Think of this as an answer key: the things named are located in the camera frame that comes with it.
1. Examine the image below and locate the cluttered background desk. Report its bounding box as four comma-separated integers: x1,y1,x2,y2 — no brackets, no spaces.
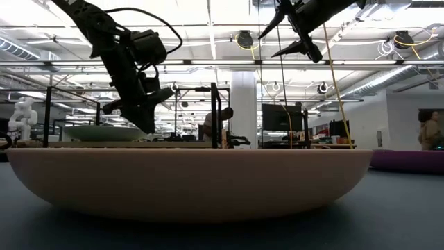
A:
310,119,357,150

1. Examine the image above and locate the silver ventilation duct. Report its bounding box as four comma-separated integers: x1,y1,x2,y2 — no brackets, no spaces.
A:
341,51,444,100
0,36,62,72

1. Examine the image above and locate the black hanging cable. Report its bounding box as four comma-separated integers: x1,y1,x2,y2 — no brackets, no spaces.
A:
275,24,293,150

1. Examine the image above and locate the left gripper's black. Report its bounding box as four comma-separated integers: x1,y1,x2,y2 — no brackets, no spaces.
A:
102,43,174,135

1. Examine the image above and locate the white plastic plate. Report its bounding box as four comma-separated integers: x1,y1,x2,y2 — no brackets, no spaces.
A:
63,125,149,142

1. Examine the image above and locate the white humanoid robot figure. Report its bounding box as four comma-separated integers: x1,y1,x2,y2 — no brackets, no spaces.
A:
6,96,39,142

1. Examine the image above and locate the left arm's black wrist camera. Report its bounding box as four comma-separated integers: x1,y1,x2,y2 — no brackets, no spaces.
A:
130,29,168,66

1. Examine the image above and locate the yellow power cable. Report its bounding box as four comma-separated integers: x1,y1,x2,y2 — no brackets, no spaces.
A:
321,22,355,150

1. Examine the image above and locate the large black monitor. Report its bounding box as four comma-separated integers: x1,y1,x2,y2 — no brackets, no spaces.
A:
261,103,304,133

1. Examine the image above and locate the black wire dish rack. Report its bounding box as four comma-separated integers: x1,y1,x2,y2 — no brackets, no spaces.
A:
42,82,223,150

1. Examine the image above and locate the peach plastic plate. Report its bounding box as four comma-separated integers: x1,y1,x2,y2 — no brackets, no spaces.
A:
6,148,375,224

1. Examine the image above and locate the black ceiling cable reel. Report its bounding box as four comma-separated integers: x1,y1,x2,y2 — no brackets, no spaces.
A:
235,30,255,50
393,30,414,50

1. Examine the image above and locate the white building column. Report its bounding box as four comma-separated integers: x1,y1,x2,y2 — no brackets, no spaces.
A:
230,71,259,149

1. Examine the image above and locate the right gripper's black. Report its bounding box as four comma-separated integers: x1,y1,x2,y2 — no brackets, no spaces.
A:
258,0,343,64

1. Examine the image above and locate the background black rig frame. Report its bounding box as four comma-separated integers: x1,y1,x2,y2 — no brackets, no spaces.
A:
174,86,230,140

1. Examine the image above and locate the purple plastic plate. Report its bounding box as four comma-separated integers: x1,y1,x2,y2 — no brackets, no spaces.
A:
368,149,444,175

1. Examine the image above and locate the small black device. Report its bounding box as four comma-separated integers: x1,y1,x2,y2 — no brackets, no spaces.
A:
227,135,251,147

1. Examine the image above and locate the person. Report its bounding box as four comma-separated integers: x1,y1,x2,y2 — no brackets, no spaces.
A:
202,106,234,142
417,109,444,151

